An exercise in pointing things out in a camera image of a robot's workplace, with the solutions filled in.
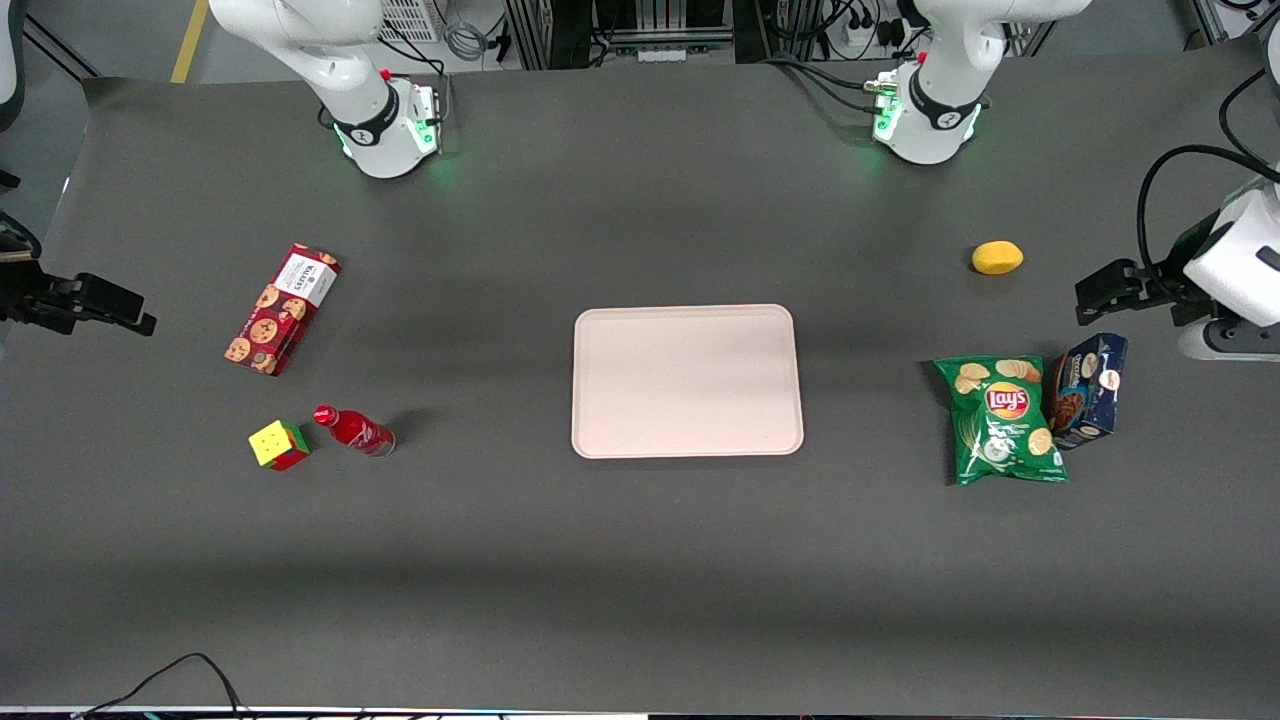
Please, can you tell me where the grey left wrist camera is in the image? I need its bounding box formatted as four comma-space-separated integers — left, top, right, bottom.
1177, 318, 1280, 363

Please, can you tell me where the dark grey table cover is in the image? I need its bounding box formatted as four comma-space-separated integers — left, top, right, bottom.
0, 40, 1280, 717

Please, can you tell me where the grey coiled cable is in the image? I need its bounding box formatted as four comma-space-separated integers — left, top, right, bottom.
440, 18, 493, 63

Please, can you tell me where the yellow lemon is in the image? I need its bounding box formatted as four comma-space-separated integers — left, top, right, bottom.
971, 240, 1025, 276

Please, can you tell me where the dark blue cookie box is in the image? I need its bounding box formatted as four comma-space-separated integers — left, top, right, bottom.
1048, 332, 1130, 451

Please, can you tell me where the thin black cable loop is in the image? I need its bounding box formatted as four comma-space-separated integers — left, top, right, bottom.
75, 653, 246, 720

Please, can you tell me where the red coke bottle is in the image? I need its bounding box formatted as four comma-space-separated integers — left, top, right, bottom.
313, 404, 396, 458

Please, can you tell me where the green Lay's chips bag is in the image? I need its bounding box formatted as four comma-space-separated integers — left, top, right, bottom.
933, 356, 1070, 488

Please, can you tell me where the black base cable bundle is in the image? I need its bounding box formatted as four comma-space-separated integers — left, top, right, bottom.
758, 55, 893, 117

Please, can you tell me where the multicoloured puzzle cube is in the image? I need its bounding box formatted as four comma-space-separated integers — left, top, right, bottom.
248, 420, 312, 473

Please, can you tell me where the red cookie box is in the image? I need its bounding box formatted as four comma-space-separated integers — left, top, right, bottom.
224, 243, 342, 377

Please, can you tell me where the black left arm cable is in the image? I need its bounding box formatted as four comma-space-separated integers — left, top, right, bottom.
1137, 145, 1280, 291

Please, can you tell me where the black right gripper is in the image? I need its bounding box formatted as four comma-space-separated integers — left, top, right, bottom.
0, 262, 158, 337

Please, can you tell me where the pale pink plastic tray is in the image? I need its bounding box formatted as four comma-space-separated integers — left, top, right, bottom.
571, 304, 805, 460

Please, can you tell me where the aluminium frame rack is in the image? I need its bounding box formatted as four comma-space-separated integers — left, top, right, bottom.
503, 0, 739, 71

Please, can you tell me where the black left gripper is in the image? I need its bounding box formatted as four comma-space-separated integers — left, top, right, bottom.
1075, 260, 1199, 327

